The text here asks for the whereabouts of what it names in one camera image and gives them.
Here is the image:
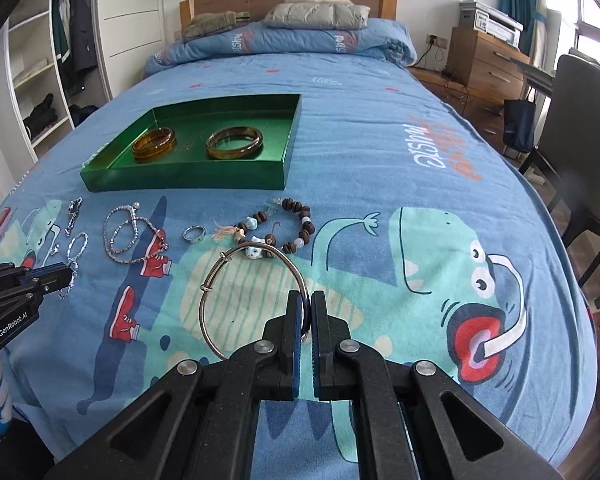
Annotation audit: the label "thin silver bangle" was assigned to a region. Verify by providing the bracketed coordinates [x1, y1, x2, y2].
[200, 245, 312, 361]

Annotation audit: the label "dark tote bag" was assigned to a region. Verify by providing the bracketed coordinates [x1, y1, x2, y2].
[502, 98, 537, 154]

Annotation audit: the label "white printer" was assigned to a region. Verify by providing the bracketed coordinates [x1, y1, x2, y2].
[458, 0, 524, 49]

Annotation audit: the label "wooden bead bracelet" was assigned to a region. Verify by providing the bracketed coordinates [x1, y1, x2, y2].
[212, 197, 315, 261]

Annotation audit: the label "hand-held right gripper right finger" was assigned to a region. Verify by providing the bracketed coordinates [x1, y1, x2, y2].
[311, 290, 566, 480]

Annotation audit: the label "white wardrobe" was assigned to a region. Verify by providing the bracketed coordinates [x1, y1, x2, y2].
[0, 0, 167, 162]

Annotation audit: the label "twisted silver bracelet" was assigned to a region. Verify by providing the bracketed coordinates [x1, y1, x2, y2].
[51, 232, 89, 262]

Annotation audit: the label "window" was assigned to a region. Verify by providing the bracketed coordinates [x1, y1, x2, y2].
[564, 0, 600, 87]

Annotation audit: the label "hanging dark clothes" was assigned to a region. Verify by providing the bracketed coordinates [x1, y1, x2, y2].
[51, 0, 99, 97]

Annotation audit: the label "folded blue quilt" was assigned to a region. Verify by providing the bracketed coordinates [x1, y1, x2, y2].
[142, 17, 419, 79]

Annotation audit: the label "small thick amber bangle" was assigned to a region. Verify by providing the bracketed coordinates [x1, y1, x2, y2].
[131, 127, 177, 162]

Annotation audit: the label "wooden headboard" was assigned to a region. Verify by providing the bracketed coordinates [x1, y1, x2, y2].
[179, 0, 398, 41]

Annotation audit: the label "green jewelry tray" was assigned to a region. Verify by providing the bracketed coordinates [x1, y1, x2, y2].
[80, 93, 302, 193]

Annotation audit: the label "low wooden nightstand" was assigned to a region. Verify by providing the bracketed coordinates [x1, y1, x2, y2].
[412, 67, 512, 147]

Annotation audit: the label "long silver bead necklace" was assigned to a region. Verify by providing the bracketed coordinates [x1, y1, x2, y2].
[103, 202, 170, 264]

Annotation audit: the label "black folded clothes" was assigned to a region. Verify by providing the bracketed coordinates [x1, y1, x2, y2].
[22, 92, 59, 134]

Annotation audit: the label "large amber bangle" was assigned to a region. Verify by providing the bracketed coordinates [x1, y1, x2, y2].
[205, 126, 265, 161]

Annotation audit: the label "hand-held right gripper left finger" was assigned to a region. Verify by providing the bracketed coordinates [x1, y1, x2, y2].
[45, 291, 302, 480]

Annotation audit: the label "desk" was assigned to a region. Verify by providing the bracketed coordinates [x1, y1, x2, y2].
[509, 52, 557, 92]

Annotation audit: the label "short silver clasp chain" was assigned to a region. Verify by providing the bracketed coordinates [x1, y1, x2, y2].
[64, 198, 84, 237]

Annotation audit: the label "black bag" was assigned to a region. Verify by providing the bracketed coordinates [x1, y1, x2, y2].
[68, 103, 99, 127]

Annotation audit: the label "grey chair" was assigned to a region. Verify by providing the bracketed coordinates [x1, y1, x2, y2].
[518, 53, 600, 282]

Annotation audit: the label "grey-brown fuzzy cloth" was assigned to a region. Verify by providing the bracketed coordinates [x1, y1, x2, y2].
[182, 10, 254, 42]

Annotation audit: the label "grey pillow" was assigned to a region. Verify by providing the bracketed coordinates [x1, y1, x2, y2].
[263, 1, 371, 31]

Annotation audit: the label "wooden dresser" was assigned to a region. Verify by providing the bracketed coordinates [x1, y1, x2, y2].
[447, 27, 532, 102]

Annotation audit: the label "black cables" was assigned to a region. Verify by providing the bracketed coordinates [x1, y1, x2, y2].
[414, 42, 477, 107]

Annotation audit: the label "thin silver chain bracelet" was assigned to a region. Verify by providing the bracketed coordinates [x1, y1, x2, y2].
[56, 259, 79, 302]

